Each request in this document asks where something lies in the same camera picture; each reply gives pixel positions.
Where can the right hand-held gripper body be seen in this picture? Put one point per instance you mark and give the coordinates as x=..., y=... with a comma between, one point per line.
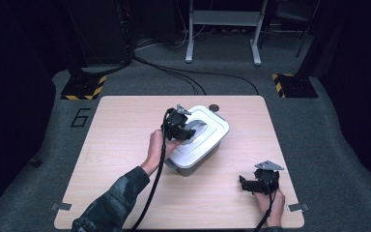
x=267, y=180

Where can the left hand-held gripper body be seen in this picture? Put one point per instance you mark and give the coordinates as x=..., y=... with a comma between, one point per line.
x=174, y=125

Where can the clear brown storage box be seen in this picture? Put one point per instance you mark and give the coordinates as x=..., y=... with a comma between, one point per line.
x=199, y=162

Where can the person's right hand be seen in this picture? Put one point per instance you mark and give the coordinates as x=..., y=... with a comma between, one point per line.
x=270, y=209

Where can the person's left hand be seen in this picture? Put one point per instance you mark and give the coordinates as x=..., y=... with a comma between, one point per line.
x=157, y=151

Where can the grey table grommet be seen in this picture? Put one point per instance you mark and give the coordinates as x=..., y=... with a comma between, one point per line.
x=214, y=107

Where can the grey tape strip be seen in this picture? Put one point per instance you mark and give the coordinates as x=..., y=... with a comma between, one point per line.
x=61, y=206
x=299, y=207

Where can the black striped stand base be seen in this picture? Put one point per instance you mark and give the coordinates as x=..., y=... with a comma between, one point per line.
x=298, y=86
x=82, y=87

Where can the white metal stand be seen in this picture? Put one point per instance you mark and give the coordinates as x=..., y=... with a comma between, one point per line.
x=225, y=17

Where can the dark curtain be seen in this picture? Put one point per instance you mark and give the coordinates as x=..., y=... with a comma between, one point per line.
x=357, y=80
x=13, y=96

